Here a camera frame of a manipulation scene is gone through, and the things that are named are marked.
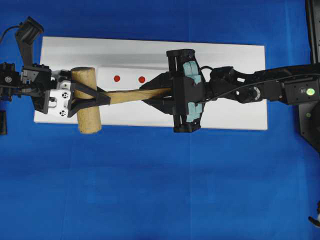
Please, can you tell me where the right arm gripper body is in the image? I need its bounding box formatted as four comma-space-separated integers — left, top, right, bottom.
166, 49, 205, 133

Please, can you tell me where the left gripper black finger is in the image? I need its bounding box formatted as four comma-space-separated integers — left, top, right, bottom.
74, 82, 105, 99
67, 93, 110, 118

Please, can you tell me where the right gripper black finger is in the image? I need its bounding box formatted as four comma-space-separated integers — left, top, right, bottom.
143, 97, 175, 115
139, 71, 173, 90

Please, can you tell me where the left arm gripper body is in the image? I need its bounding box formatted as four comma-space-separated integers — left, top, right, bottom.
21, 64, 73, 118

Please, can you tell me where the wooden mallet hammer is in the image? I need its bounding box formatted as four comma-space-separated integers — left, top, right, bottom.
70, 67, 171, 134

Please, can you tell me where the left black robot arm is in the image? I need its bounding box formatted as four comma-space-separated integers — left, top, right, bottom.
0, 62, 111, 118

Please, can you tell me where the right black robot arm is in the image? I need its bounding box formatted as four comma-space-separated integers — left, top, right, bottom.
140, 49, 320, 133

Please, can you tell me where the small white raised block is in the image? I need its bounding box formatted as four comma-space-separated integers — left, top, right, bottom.
96, 67, 167, 92

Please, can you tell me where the large white foam board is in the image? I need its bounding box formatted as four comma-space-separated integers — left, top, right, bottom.
33, 36, 269, 131

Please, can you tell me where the black block at left edge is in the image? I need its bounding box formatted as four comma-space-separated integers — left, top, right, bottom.
0, 110, 8, 136

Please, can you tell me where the blue table cloth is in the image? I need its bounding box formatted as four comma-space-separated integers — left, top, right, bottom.
0, 0, 320, 240

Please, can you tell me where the black clamp at right edge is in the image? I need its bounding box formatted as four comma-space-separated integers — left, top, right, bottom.
308, 201, 320, 229

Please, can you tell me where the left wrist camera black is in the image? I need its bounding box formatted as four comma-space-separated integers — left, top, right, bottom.
0, 16, 44, 66

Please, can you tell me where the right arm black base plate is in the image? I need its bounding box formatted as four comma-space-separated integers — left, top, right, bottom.
298, 101, 320, 153

